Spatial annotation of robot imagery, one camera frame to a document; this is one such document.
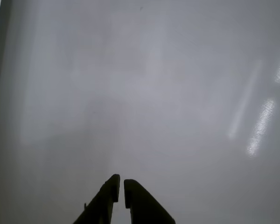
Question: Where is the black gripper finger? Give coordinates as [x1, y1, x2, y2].
[123, 179, 176, 224]
[73, 174, 120, 224]

